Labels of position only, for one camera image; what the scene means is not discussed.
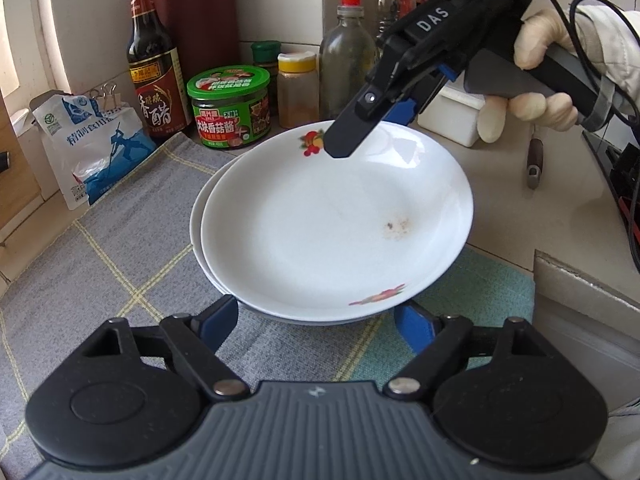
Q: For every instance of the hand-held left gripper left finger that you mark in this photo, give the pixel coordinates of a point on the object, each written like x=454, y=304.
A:
x=220, y=322

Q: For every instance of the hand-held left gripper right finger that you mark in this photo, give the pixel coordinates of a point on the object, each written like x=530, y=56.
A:
x=417, y=327

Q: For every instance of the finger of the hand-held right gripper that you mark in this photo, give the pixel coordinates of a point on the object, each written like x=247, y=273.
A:
x=402, y=112
x=357, y=120

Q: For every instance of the white flower-print plate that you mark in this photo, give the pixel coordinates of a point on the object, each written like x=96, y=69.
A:
x=196, y=230

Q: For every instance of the white plate with brown stain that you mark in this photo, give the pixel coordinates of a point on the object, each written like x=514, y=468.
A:
x=325, y=220

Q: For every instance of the person's right forearm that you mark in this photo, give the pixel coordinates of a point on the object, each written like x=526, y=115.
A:
x=610, y=45

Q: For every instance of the person's right hand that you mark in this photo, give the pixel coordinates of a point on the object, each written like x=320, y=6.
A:
x=542, y=30

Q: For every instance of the white plastic container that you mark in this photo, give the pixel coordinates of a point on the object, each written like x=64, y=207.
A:
x=450, y=115

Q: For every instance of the red-capped glass bottle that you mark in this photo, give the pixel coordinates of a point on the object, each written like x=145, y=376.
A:
x=345, y=55

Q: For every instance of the yellow-lidded spice jar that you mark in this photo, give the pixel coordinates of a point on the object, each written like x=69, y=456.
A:
x=297, y=90

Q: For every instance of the green-lidded spice jar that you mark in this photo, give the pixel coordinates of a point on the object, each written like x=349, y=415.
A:
x=265, y=55

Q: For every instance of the grey and teal towel mat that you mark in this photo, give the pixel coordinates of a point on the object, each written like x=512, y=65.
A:
x=125, y=240

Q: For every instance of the green-lidded sauce jar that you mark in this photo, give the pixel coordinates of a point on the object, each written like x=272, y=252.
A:
x=227, y=110

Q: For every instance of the dark red knife block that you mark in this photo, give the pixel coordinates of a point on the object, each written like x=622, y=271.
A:
x=200, y=35

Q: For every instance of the white and blue salt bag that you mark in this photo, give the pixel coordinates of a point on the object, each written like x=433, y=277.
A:
x=95, y=150

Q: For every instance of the dark vinegar bottle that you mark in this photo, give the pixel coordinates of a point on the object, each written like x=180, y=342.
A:
x=150, y=60

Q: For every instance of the person's white jacket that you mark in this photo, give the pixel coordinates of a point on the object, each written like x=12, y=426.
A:
x=622, y=445

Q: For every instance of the metal binder clip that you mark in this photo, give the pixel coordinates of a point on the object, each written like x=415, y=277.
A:
x=106, y=97

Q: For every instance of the bamboo cutting board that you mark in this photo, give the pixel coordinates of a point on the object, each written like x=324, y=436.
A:
x=15, y=160

